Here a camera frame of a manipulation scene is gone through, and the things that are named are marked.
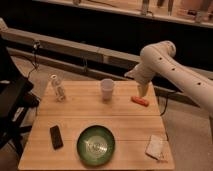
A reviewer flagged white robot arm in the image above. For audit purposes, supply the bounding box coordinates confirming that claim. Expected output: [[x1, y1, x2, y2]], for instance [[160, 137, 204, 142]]
[[124, 41, 213, 117]]

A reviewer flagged orange carrot toy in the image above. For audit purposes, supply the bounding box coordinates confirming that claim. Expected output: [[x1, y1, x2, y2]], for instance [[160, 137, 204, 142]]
[[131, 96, 149, 107]]

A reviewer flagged white paper cup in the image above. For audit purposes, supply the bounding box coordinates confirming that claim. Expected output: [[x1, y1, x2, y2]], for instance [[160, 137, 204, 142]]
[[100, 78, 114, 100]]

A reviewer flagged white folded cloth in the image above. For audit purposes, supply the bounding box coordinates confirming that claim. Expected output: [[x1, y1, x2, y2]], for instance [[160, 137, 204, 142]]
[[145, 135, 163, 160]]

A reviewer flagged green round plate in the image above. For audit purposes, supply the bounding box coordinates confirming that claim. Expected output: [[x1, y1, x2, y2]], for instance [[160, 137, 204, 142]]
[[76, 125, 116, 167]]

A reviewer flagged black chair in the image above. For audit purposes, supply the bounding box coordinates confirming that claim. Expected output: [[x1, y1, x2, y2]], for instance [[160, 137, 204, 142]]
[[0, 37, 39, 156]]

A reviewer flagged black cable on wall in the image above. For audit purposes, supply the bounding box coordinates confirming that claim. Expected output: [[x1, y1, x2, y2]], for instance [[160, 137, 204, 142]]
[[26, 39, 43, 81]]

